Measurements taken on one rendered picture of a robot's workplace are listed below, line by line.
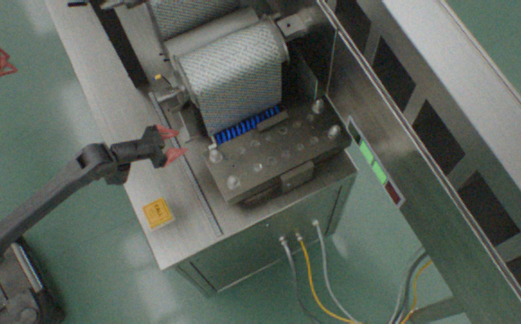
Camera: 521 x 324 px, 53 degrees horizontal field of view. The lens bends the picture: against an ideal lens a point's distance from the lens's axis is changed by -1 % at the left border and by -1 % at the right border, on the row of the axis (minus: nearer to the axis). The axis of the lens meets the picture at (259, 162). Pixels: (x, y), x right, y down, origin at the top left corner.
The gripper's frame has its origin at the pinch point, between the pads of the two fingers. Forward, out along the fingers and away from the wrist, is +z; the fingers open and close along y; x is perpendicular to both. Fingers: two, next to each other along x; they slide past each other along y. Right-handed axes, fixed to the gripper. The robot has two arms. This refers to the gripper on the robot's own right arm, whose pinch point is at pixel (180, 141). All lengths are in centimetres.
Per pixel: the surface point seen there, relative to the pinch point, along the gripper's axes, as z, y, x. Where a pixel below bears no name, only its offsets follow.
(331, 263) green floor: 88, 35, -73
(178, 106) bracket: 0.1, -6.9, 7.2
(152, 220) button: -7.2, 11.6, -21.7
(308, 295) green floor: 74, 43, -81
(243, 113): 16.9, 0.3, 9.7
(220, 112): 7.6, 0.4, 12.5
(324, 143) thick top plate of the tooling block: 33.2, 17.8, 14.8
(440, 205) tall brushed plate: 19, 53, 46
